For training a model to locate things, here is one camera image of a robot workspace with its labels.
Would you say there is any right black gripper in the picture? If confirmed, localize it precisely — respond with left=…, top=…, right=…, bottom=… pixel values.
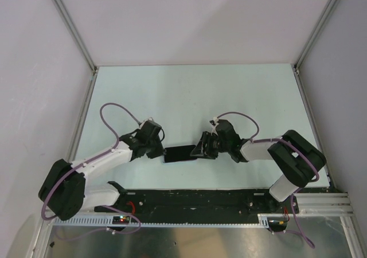
left=190, top=131, right=230, bottom=159

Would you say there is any black phone with red edge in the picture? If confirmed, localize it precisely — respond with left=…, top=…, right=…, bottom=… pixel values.
left=163, top=144, right=198, bottom=163

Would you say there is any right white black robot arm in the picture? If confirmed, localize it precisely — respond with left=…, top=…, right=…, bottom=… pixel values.
left=190, top=119, right=326, bottom=213

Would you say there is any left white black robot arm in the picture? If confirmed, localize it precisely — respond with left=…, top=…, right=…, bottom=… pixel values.
left=38, top=119, right=165, bottom=221

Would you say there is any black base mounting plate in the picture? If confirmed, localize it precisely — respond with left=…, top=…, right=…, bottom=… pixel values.
left=112, top=189, right=299, bottom=225

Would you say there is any left controller board with LEDs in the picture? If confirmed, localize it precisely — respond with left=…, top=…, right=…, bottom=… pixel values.
left=112, top=216, right=131, bottom=225

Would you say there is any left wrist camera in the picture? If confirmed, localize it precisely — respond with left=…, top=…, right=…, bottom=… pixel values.
left=139, top=117, right=154, bottom=128

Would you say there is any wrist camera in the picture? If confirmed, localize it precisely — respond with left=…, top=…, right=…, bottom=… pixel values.
left=139, top=117, right=154, bottom=128
left=209, top=117, right=222, bottom=135

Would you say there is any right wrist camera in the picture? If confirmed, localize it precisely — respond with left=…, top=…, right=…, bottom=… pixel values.
left=209, top=117, right=222, bottom=135

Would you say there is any right controller board with wires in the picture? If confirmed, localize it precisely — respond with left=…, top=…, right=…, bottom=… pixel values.
left=268, top=219, right=288, bottom=233

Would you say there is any white slotted cable duct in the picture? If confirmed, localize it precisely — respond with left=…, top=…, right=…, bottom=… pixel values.
left=59, top=215, right=269, bottom=228

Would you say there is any front aluminium frame rail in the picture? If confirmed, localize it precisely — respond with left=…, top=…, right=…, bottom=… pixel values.
left=295, top=193, right=354, bottom=217

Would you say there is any left aluminium frame post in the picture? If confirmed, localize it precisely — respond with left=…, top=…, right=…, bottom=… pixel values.
left=51, top=0, right=97, bottom=75

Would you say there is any aluminium frame post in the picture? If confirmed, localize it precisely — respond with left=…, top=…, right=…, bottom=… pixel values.
left=51, top=0, right=97, bottom=75
left=293, top=0, right=340, bottom=75

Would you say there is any right aluminium frame post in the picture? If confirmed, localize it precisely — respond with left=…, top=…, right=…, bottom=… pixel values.
left=293, top=0, right=340, bottom=75

